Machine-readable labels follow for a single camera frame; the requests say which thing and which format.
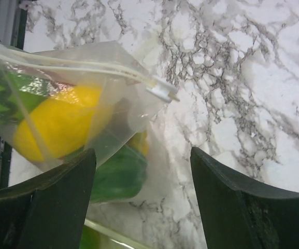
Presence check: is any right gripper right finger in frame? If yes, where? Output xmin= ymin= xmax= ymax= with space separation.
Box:
xmin=190 ymin=147 xmax=299 ymax=248

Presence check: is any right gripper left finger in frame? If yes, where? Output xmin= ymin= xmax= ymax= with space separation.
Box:
xmin=0 ymin=148 xmax=96 ymax=248

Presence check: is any green bell pepper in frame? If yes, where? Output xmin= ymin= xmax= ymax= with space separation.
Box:
xmin=90 ymin=145 xmax=148 ymax=203

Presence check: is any yellow lemon toy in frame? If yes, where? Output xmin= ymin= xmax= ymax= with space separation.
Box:
xmin=13 ymin=86 xmax=114 ymax=162

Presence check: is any clear zip top bag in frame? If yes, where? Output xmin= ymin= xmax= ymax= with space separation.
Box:
xmin=0 ymin=41 xmax=177 ymax=202

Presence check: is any yellow banana bunch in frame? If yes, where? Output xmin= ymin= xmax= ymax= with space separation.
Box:
xmin=126 ymin=131 xmax=149 ymax=156

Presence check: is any green watermelon toy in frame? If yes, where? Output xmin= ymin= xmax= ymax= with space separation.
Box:
xmin=0 ymin=69 xmax=49 ymax=125

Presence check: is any yellow green mango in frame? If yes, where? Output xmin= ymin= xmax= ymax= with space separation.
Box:
xmin=79 ymin=225 xmax=101 ymax=249

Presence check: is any pale green plastic basket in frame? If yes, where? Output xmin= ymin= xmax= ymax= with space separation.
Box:
xmin=84 ymin=218 xmax=151 ymax=249

